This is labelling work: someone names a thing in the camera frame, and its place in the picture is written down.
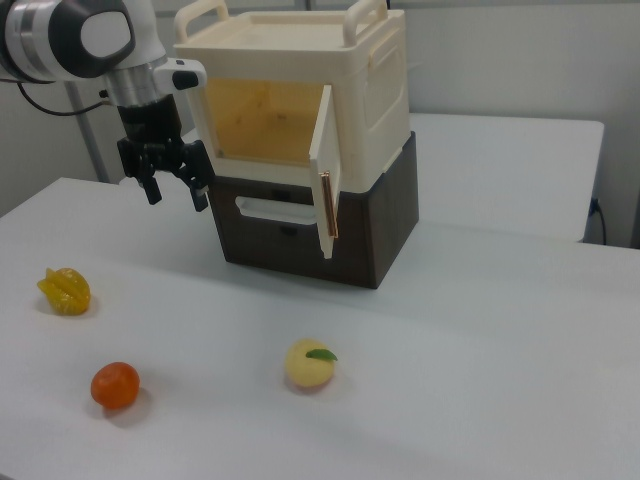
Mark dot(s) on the cream cabinet door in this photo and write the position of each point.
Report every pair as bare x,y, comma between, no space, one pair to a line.
326,145

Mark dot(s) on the cream plastic cabinet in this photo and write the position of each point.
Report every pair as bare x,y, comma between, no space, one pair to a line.
300,60

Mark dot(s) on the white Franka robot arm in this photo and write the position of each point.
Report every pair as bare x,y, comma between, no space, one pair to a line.
60,35

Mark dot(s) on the orange toy tangerine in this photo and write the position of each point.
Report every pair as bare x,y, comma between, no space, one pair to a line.
115,385

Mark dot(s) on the dark brown drawer box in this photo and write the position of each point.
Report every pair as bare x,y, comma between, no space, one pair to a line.
360,235

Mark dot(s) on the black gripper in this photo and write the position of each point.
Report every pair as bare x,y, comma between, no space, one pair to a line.
149,120

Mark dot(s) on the yellow toy peach with leaf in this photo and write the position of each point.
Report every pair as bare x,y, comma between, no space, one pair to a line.
307,370

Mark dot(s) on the grey metal pole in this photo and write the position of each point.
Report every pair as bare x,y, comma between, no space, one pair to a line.
90,140

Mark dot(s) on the yellow toy starfruit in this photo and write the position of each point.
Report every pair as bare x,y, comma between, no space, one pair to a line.
65,292

